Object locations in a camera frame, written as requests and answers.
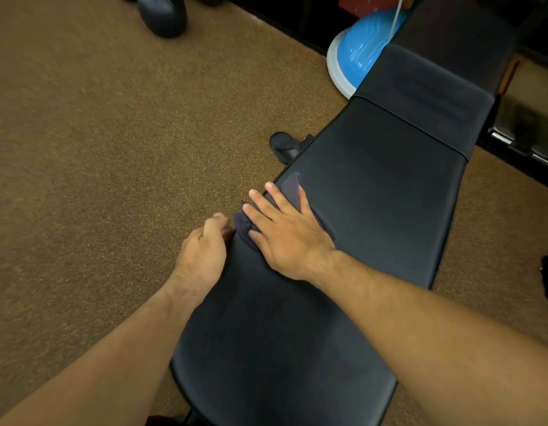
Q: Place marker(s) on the person's right hand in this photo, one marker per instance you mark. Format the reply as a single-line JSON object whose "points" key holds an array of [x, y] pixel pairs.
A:
{"points": [[291, 244]]}

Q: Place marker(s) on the person's left hand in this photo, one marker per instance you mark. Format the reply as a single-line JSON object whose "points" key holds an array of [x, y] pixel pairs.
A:
{"points": [[203, 257]]}

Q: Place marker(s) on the dark grey cleaning cloth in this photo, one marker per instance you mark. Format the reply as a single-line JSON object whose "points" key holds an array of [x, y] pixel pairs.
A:
{"points": [[288, 190]]}

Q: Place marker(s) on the black padded workout bench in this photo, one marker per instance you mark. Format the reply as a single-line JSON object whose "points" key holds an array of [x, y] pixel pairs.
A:
{"points": [[380, 173]]}

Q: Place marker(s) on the person's right forearm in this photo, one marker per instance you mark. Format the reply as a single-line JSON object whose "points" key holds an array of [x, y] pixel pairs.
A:
{"points": [[434, 341]]}

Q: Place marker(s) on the person's left forearm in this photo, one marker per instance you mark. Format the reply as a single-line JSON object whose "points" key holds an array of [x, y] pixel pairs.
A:
{"points": [[101, 372]]}

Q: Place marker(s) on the blue balance trainer dome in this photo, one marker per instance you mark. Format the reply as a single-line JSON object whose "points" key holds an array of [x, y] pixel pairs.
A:
{"points": [[358, 53]]}

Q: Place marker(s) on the black storage shelf rack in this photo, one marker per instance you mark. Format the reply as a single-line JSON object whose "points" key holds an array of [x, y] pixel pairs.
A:
{"points": [[300, 17]]}

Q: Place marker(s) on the red patterned box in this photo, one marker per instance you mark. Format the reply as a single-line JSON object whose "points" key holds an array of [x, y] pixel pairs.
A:
{"points": [[367, 4]]}

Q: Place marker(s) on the orange block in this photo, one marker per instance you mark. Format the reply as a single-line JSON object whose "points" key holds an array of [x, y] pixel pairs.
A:
{"points": [[507, 77]]}

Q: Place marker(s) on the beige panel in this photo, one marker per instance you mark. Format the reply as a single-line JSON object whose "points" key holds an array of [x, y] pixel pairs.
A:
{"points": [[538, 82]]}

